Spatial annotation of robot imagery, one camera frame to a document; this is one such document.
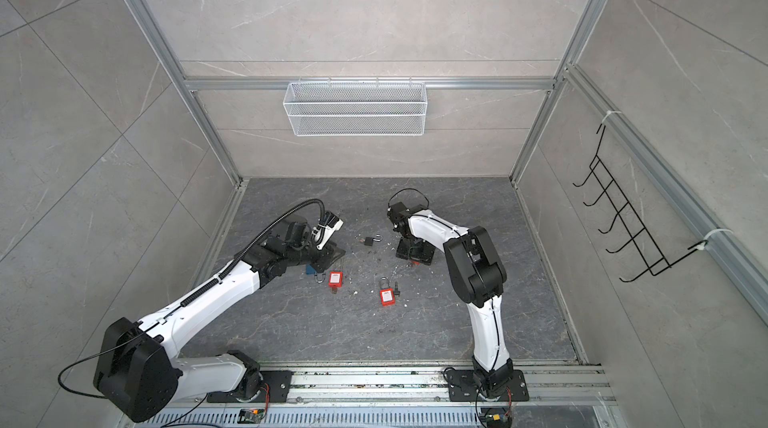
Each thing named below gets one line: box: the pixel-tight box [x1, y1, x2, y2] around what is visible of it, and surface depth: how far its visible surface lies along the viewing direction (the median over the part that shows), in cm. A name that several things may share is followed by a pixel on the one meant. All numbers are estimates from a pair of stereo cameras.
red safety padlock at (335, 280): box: [328, 271, 344, 294], surface depth 92 cm
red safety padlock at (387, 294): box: [379, 276, 396, 307], surface depth 90 cm
